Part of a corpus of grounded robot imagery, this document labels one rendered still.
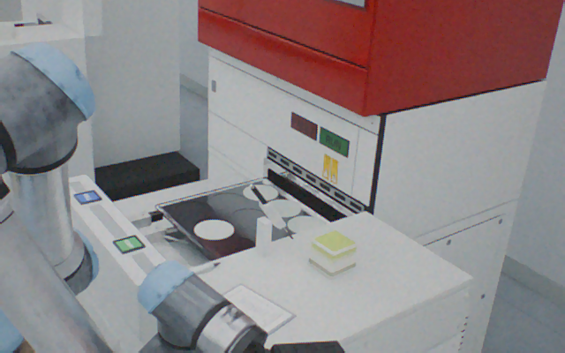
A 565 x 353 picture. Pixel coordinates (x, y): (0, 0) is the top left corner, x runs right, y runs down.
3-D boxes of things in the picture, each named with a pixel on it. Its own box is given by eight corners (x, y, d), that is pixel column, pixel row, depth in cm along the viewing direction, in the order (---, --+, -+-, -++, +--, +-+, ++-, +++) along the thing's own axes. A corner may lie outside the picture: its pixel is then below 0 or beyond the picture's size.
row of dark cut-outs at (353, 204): (267, 154, 193) (268, 146, 192) (365, 214, 161) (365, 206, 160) (266, 154, 193) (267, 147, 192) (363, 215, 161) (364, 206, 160)
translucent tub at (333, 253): (332, 254, 140) (335, 228, 137) (356, 270, 135) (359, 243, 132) (307, 265, 135) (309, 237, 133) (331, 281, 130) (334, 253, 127)
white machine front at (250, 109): (214, 149, 226) (214, 40, 209) (367, 256, 167) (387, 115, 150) (206, 151, 224) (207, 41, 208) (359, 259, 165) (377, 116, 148)
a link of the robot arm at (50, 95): (-5, 298, 110) (-72, 67, 69) (61, 246, 119) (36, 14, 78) (42, 341, 107) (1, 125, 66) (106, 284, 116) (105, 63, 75)
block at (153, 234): (159, 233, 160) (159, 222, 159) (165, 239, 158) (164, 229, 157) (130, 241, 156) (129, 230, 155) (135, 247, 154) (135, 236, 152)
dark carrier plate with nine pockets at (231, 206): (266, 181, 188) (266, 179, 188) (341, 231, 163) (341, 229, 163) (161, 207, 170) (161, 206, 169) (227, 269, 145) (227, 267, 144)
